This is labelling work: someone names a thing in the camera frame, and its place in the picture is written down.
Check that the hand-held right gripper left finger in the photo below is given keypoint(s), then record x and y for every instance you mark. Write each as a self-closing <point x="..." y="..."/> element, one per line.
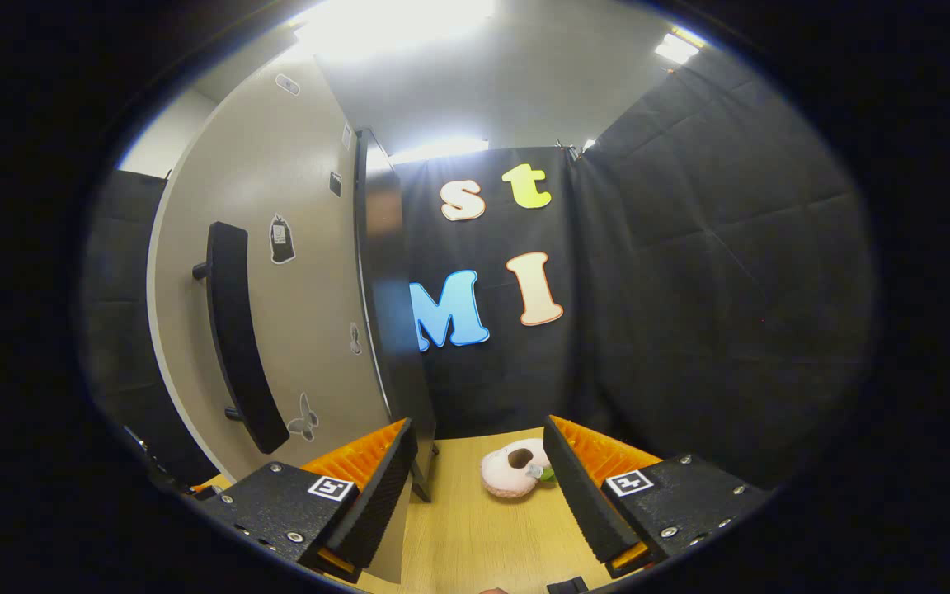
<point x="376" y="503"/>

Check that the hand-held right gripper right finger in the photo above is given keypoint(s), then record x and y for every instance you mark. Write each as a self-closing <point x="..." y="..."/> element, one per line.
<point x="580" y="503"/>

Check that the beige cabinet door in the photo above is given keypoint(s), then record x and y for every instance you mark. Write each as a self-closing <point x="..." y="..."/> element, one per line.
<point x="310" y="330"/>

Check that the pink plush toy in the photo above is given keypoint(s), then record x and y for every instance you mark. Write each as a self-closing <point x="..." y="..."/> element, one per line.
<point x="504" y="478"/>

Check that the black backdrop cloth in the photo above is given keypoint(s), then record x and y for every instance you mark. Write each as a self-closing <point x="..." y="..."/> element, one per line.
<point x="714" y="289"/>

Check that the ceiling light panel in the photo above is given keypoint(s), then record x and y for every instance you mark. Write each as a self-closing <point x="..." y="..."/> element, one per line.
<point x="677" y="48"/>
<point x="589" y="145"/>
<point x="438" y="151"/>
<point x="392" y="25"/>

